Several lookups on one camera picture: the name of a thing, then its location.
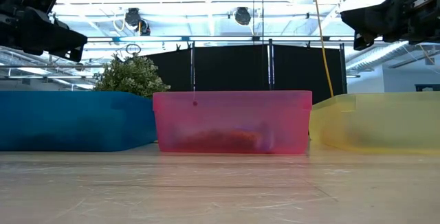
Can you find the green artificial plant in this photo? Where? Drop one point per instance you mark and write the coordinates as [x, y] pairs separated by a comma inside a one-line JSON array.
[[134, 76]]

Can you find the black partition panel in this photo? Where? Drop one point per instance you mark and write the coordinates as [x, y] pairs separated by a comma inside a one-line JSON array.
[[178, 69], [302, 66], [230, 66]]

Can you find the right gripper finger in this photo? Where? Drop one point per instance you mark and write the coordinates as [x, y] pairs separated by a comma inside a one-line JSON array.
[[369, 18], [361, 43]]

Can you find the black ceiling dome fixture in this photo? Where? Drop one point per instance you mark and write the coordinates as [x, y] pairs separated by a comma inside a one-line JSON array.
[[132, 16], [243, 16]]

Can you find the yellow plastic bin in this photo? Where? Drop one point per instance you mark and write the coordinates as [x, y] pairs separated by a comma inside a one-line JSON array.
[[378, 121]]

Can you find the dark wall box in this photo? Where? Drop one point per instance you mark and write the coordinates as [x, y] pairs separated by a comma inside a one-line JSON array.
[[428, 87]]

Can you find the horizontal metal beam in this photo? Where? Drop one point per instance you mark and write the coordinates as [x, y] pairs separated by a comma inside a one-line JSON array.
[[223, 38]]

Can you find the pink plastic bin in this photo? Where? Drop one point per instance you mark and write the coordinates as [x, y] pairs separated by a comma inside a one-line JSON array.
[[233, 114]]

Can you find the blue plastic bin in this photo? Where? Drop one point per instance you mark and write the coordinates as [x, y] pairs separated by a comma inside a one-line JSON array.
[[68, 121]]

